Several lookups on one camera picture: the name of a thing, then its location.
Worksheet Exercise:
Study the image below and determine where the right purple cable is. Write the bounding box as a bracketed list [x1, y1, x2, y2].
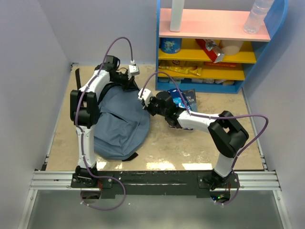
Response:
[140, 71, 270, 206]

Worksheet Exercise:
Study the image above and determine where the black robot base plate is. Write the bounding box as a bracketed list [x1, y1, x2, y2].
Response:
[71, 170, 239, 201]

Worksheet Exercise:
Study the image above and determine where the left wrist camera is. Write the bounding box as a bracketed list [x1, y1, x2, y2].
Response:
[128, 64, 140, 78]

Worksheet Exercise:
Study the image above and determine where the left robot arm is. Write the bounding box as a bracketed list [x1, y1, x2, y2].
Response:
[70, 55, 140, 187]

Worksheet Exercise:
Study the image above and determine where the red flat box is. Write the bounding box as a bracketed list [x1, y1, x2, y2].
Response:
[204, 62, 238, 68]

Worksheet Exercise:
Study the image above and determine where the blue fabric backpack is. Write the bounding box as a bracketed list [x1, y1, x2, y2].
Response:
[94, 83, 150, 161]

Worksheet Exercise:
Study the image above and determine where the white tall bottle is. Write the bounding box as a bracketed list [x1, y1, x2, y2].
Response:
[170, 0, 184, 32]

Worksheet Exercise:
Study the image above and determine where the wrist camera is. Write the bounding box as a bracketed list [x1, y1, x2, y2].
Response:
[128, 64, 140, 78]
[138, 88, 153, 106]

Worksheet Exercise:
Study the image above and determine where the blue wooden shelf unit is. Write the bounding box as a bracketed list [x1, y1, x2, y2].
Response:
[155, 0, 288, 94]

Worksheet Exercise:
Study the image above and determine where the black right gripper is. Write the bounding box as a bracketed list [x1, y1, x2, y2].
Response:
[142, 96, 168, 117]

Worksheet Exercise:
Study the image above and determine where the blue dinosaur pencil case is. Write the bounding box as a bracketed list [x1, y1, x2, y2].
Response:
[167, 89, 188, 108]

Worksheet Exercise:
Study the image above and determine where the purple cable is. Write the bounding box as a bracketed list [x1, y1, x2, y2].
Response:
[140, 71, 270, 206]
[74, 37, 126, 211]

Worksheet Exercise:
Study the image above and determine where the clear plastic water bottle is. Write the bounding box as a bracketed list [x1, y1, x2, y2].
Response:
[243, 0, 274, 34]

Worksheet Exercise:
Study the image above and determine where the aluminium rail frame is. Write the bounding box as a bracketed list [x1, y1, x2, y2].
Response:
[19, 137, 292, 229]

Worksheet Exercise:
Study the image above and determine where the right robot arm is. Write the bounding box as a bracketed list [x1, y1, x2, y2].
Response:
[138, 88, 249, 187]

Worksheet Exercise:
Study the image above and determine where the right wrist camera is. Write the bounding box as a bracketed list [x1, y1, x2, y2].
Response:
[138, 88, 153, 106]

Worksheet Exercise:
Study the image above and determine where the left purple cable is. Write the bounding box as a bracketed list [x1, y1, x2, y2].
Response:
[74, 37, 126, 211]

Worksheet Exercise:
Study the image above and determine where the white round container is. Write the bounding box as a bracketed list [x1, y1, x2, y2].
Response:
[219, 40, 244, 56]

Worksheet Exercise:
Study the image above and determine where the yellow chips bag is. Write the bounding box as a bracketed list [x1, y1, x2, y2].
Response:
[158, 60, 203, 76]

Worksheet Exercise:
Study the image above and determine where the dark blue book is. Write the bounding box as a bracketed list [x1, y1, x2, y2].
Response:
[176, 89, 198, 112]

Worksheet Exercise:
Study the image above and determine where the blue snack can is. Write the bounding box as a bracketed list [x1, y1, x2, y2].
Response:
[159, 38, 182, 54]

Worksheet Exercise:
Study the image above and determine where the red silver snack box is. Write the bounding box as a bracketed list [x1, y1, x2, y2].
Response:
[195, 39, 225, 63]

